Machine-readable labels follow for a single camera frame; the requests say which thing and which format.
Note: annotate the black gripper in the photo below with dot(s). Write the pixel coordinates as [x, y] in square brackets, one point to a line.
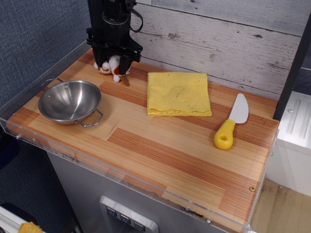
[115, 39]

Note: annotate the white and brown plush toy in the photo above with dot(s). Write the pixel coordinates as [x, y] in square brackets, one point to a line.
[112, 66]

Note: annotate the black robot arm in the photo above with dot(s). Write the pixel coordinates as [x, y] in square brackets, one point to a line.
[116, 9]

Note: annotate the folded yellow cloth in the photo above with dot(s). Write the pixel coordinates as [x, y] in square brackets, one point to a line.
[177, 94]

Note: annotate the silver toy kitchen cabinet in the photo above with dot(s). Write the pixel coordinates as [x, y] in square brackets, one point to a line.
[84, 188]

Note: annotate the silver button control panel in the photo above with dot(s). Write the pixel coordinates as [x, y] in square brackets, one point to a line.
[121, 219]

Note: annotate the white side shelf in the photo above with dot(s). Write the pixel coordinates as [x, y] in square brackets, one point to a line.
[290, 161]

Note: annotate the black vertical post left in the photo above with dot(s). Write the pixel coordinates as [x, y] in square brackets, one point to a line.
[96, 8]

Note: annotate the black vertical post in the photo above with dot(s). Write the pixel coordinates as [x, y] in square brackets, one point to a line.
[96, 8]
[294, 71]

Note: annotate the stainless steel bowl with handles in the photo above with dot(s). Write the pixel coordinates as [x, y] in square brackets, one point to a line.
[69, 102]

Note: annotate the yellow handled white knife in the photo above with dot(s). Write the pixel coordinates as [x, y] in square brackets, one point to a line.
[223, 138]

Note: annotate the black vertical post right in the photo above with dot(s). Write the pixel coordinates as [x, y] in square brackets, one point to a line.
[294, 71]

